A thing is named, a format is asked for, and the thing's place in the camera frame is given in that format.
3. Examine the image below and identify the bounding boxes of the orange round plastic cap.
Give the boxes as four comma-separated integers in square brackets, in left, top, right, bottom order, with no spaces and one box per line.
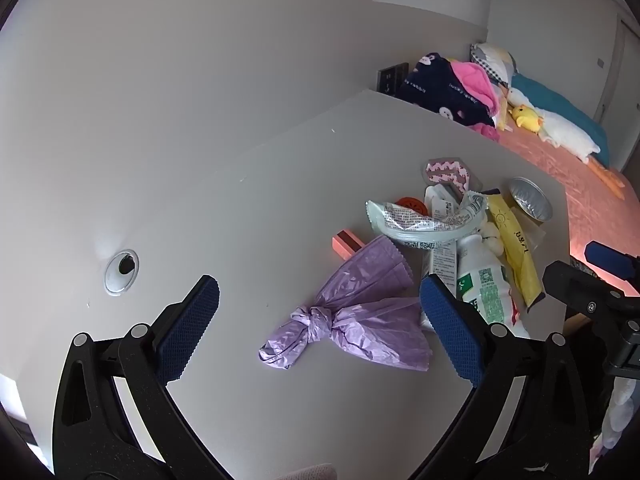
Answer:
[397,195,430,216]

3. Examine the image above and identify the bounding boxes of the round table cable grommet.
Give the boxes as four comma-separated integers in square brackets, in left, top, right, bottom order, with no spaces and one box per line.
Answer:
[104,249,140,295]

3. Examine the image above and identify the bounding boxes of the checkered pillow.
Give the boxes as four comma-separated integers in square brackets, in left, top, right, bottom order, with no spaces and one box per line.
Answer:
[470,42,516,86]

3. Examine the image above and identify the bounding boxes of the yellow duck plush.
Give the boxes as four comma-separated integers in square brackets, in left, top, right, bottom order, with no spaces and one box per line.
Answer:
[507,104,545,135]

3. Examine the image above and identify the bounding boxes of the aluminium foil cup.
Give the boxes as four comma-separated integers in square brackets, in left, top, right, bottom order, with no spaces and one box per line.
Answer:
[509,176,554,223]

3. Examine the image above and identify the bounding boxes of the white green plastic bottle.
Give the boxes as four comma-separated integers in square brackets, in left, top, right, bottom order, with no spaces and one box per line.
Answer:
[455,234,531,341]

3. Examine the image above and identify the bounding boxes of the white foam piece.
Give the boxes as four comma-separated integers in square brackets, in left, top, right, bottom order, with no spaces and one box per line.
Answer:
[475,220,503,256]

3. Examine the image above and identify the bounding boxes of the white door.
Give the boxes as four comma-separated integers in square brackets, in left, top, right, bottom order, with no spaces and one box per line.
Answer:
[595,15,640,171]

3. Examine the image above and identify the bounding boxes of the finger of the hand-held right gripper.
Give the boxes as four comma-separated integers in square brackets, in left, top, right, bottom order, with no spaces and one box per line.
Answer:
[543,260,640,318]
[584,241,640,286]

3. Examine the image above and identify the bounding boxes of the person's right hand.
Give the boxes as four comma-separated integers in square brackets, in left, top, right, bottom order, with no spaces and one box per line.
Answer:
[590,372,640,466]

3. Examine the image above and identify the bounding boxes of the long white printed box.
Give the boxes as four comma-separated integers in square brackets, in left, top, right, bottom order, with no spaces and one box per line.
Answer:
[422,240,458,331]

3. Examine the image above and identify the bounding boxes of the white goose plush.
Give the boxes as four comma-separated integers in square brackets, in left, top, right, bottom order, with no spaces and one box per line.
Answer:
[505,87,626,191]

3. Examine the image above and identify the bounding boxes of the navy printed fleece blanket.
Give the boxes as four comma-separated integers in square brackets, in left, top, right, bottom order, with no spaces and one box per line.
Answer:
[397,52,496,128]

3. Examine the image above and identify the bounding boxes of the brown cardboard piece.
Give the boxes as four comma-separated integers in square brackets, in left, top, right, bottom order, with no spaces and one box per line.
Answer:
[562,312,596,335]

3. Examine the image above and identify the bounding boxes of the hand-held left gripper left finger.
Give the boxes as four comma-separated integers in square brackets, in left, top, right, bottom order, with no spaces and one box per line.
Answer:
[52,275,221,480]

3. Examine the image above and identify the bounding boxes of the pink bed sheet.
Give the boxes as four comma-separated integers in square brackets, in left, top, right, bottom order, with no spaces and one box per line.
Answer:
[495,125,640,271]

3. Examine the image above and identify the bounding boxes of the yellow packet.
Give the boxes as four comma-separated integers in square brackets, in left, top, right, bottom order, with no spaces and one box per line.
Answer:
[482,189,546,308]

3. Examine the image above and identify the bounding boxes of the black wall socket panel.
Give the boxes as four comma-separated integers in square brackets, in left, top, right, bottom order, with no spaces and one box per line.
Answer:
[376,62,410,95]

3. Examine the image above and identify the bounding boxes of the clear plastic measuring cup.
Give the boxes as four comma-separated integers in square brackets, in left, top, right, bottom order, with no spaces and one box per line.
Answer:
[517,212,548,253]

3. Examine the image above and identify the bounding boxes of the white crumpled packaging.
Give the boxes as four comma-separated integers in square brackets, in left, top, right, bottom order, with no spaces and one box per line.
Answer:
[425,184,466,221]

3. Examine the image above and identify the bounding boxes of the purple knotted plastic bag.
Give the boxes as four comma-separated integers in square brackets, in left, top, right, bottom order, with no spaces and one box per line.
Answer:
[258,234,433,372]

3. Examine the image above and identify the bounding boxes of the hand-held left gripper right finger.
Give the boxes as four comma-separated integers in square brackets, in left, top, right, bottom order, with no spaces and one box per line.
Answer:
[420,274,601,480]

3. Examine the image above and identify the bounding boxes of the small red pink box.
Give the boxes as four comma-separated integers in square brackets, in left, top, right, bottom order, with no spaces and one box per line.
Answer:
[332,230,366,261]

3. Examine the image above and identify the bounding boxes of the pink fleece blanket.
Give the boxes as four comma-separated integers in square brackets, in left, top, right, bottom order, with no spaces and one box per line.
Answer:
[447,60,506,141]

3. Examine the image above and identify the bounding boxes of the grey corner guard with tape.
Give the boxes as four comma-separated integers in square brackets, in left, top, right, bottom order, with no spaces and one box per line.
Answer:
[424,157,482,192]

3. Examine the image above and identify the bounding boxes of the silver green snack wrapper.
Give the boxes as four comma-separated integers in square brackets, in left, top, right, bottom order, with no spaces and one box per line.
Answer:
[365,191,488,251]

